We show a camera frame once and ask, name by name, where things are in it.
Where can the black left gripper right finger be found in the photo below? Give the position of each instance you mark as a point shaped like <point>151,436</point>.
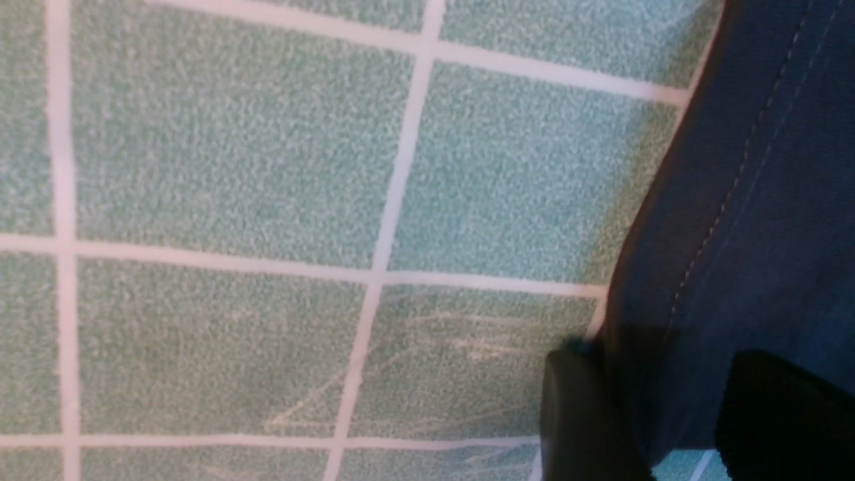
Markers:
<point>778,421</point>

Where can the gray long-sleeved shirt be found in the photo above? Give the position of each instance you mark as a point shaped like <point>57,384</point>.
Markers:
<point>746,237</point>

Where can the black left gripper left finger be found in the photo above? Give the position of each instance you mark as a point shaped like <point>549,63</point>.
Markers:
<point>582,434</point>

